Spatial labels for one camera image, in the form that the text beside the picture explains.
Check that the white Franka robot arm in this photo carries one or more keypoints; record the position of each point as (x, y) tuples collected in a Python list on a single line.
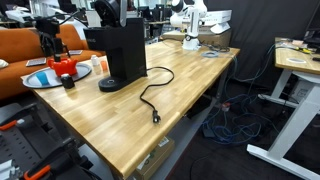
[(191, 26)]

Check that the white round chair back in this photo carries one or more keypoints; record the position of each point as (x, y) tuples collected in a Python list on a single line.
[(78, 22)]

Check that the white salt shaker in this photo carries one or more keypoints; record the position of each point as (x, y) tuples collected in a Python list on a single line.
[(95, 60)]

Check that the stack of white boxes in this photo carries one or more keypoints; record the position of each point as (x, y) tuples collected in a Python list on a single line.
[(218, 20)]

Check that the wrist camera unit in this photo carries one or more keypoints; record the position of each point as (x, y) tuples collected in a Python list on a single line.
[(46, 25)]

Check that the black curtain backdrop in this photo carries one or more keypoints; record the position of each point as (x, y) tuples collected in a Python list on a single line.
[(260, 26)]

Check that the black folding stand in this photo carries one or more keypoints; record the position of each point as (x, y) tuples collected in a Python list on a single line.
[(67, 52)]

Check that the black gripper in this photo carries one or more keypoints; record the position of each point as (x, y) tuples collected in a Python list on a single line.
[(51, 39)]

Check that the black equipment cart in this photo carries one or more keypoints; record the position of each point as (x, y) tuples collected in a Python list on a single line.
[(23, 146)]

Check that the black coffee machine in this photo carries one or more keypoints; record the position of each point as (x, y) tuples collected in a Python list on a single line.
[(130, 50)]

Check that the small orange cup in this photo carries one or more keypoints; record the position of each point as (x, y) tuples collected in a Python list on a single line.
[(104, 65)]

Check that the cardboard box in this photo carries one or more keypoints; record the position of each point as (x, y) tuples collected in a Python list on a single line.
[(156, 156)]

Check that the black monitor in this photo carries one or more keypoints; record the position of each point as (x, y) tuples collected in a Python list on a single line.
[(315, 30)]

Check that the orange sofa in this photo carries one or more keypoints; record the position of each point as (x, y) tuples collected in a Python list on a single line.
[(16, 43)]

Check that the white tape roll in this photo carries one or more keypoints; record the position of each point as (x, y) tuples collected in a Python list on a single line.
[(289, 60)]

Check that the dark flat tablet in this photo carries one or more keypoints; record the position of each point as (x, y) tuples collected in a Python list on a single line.
[(75, 52), (36, 62)]

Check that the wooden desk with white legs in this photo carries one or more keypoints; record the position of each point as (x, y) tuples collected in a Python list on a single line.
[(300, 66)]

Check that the blue plastic cup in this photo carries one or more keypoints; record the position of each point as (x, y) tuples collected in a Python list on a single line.
[(42, 78)]

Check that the grey round tray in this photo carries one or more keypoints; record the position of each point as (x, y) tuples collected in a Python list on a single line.
[(30, 80)]

